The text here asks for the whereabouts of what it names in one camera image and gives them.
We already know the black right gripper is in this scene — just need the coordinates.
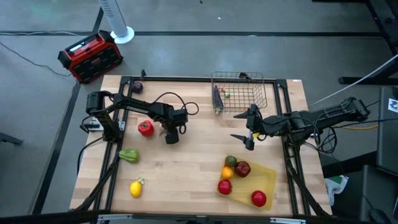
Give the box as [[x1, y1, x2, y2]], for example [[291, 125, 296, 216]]
[[229, 103, 265, 151]]

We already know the red bell pepper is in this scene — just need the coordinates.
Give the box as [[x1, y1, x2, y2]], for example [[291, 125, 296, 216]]
[[137, 119, 155, 138]]

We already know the green avocado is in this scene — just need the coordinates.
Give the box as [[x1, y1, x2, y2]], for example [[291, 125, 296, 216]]
[[224, 155, 238, 168]]

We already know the long purple eggplant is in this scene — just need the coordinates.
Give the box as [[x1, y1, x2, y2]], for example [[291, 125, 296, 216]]
[[213, 85, 224, 114]]

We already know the dark red apple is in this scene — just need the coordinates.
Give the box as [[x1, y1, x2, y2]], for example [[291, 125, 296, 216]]
[[234, 161, 252, 179]]

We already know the orange citrus fruit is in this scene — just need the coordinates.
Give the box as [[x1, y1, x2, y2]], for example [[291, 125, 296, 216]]
[[221, 166, 234, 180]]

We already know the dark purple round vegetable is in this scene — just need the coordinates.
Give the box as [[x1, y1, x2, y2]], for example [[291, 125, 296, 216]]
[[131, 81, 144, 95]]

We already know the red fruit with green calyx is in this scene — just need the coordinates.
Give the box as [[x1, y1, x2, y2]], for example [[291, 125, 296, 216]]
[[217, 179, 233, 196]]

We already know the shiny red round fruit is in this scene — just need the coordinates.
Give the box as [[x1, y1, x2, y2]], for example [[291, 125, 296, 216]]
[[251, 190, 267, 208]]

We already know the yellow plastic tray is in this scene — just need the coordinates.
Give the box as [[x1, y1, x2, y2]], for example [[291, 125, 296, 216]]
[[216, 154, 278, 212]]

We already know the green bell pepper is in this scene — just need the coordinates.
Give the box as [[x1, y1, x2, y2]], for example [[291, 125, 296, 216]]
[[118, 148, 141, 164]]

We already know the yellow lemon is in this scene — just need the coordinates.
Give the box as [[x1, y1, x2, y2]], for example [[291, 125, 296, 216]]
[[129, 177, 146, 199]]

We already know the silver aluminium bar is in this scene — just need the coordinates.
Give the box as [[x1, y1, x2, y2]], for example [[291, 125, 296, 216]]
[[269, 217, 307, 224], [97, 213, 134, 224]]

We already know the red black power station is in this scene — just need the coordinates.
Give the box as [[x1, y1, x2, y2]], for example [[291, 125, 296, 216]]
[[57, 30, 124, 85]]

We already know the white green cloth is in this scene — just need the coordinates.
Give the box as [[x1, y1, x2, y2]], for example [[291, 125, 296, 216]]
[[324, 174, 349, 207]]

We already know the white tower fan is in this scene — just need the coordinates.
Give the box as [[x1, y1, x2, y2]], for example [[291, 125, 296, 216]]
[[98, 0, 136, 45]]

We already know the dark cabinet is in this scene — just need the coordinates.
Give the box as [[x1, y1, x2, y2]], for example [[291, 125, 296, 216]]
[[376, 86, 398, 175]]

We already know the dark table leg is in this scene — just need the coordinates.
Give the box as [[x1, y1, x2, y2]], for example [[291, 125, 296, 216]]
[[0, 132, 24, 146]]

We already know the black table frame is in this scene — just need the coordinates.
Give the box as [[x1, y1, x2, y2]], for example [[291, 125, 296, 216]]
[[73, 70, 333, 218]]

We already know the wire mesh basket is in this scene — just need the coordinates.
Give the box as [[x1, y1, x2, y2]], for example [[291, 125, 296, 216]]
[[211, 71, 269, 113]]

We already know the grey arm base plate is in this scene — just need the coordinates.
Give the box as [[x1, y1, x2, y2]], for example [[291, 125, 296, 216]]
[[80, 119, 127, 134]]

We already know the black cable bundle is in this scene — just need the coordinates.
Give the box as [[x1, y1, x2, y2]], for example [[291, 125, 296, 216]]
[[285, 146, 330, 217], [74, 149, 122, 212]]

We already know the yellow cable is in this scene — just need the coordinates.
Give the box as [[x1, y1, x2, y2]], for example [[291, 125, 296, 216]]
[[334, 123, 379, 131]]

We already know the thick white cable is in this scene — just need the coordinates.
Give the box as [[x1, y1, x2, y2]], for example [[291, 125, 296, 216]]
[[309, 53, 398, 107]]

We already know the grey floor cable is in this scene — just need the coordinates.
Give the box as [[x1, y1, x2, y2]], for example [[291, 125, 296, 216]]
[[0, 41, 73, 77]]

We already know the white floor cable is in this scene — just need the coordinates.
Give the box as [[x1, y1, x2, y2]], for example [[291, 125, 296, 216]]
[[0, 30, 86, 38]]

